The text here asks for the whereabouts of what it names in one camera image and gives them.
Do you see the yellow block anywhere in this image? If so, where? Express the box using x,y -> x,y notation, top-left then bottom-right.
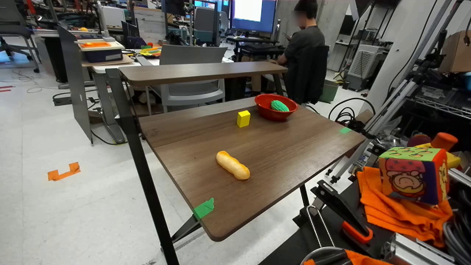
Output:
236,109 -> 252,130

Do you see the grey divider panel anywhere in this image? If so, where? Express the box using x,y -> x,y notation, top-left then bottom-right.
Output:
57,25 -> 96,146

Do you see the green toy vegetable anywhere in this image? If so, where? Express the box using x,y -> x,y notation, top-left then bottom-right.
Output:
269,99 -> 292,114

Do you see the computer monitor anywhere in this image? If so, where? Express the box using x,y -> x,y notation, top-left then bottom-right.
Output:
230,0 -> 278,36

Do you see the green bin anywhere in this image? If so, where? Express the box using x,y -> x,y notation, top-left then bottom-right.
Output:
319,80 -> 340,105

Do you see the orange cloth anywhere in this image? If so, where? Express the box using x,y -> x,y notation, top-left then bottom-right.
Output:
355,165 -> 455,249

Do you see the black clamp orange handle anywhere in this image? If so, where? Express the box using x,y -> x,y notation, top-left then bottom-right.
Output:
311,178 -> 375,248

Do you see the large green tape piece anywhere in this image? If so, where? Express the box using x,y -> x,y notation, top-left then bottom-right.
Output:
191,198 -> 216,221

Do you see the black cable loop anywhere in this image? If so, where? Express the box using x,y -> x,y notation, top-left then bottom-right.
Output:
327,96 -> 378,130

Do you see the cardboard box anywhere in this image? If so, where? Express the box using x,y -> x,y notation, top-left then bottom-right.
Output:
437,30 -> 471,75

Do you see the grey office chair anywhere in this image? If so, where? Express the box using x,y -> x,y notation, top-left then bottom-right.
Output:
158,43 -> 230,114

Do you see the brown wooden side table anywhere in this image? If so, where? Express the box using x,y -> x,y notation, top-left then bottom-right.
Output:
118,61 -> 289,115

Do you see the red bowl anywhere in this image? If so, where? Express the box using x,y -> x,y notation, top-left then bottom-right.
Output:
253,93 -> 300,122

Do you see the aluminium frame rail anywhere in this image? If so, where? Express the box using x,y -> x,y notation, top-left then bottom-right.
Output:
364,0 -> 465,139

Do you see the person in dark shirt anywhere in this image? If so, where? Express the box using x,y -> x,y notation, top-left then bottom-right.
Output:
277,0 -> 330,106

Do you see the colourful plush cube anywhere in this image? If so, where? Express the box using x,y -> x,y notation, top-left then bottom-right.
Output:
377,145 -> 450,206

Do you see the orange floor tape mark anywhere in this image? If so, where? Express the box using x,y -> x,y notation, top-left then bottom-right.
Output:
46,161 -> 83,183

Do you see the box with orange lid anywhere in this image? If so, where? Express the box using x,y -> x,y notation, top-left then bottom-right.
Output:
75,39 -> 127,64

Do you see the yellow toy squash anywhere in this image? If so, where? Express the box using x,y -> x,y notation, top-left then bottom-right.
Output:
215,149 -> 252,183

